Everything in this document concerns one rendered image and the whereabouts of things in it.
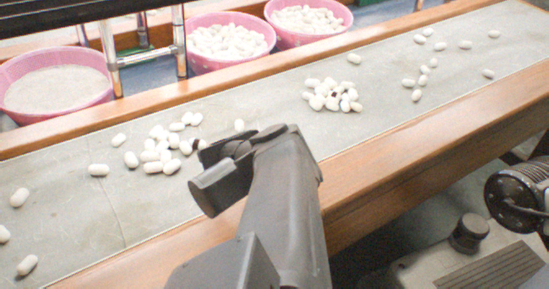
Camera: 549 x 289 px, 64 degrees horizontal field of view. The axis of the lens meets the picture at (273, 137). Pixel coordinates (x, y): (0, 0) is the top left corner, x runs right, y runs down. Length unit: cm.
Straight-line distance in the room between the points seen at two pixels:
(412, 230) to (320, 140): 95
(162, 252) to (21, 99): 55
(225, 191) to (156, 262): 22
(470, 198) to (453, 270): 92
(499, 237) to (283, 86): 66
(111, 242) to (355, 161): 46
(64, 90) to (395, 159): 74
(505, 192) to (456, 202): 103
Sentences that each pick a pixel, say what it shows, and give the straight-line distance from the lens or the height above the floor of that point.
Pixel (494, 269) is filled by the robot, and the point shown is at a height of 48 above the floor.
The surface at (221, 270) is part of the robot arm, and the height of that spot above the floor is 121.
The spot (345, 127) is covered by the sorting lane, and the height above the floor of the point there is 74.
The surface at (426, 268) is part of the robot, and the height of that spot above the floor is 47.
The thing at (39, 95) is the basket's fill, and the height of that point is 74.
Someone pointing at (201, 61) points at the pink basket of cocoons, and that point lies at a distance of 114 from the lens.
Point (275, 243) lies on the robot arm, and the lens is 25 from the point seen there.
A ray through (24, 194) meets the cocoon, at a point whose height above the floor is 76.
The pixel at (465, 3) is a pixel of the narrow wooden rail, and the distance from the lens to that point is 165.
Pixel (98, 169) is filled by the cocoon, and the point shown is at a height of 76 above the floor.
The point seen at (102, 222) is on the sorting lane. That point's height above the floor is 74.
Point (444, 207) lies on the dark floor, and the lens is 195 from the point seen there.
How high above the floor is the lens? 135
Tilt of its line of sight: 42 degrees down
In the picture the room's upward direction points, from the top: 6 degrees clockwise
